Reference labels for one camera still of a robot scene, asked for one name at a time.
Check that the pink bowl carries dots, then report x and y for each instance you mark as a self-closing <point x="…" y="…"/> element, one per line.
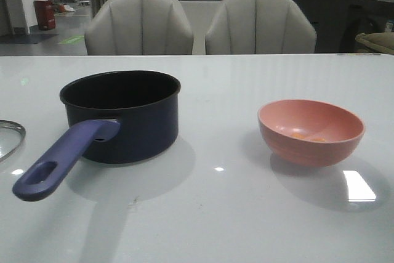
<point x="308" y="132"/>

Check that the glass lid with blue knob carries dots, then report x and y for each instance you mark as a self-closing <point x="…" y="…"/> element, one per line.
<point x="12" y="136"/>

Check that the dark blue saucepan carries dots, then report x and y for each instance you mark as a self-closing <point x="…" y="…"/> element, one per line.
<point x="114" y="118"/>

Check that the right beige chair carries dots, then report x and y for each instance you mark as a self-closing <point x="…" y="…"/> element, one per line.
<point x="259" y="27"/>

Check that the beige chair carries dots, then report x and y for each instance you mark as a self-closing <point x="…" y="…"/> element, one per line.
<point x="139" y="27"/>
<point x="259" y="27"/>

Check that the left beige chair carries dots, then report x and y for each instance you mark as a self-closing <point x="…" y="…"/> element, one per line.
<point x="139" y="27"/>

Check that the dark counter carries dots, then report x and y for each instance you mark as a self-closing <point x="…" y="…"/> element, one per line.
<point x="307" y="4"/>

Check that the red bin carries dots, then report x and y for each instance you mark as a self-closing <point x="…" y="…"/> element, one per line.
<point x="44" y="14"/>

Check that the beige sofa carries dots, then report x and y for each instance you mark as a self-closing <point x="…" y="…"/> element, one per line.
<point x="380" y="43"/>

